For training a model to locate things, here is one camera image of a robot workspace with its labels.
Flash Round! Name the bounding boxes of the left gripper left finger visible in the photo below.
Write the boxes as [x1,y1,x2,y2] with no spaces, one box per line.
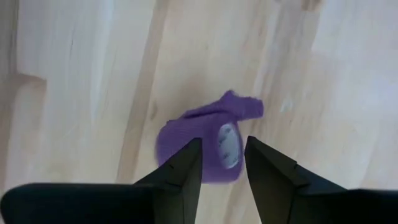
[0,137,203,224]

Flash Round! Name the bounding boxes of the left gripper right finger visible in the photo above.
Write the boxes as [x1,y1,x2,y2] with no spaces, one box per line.
[244,136,398,224]

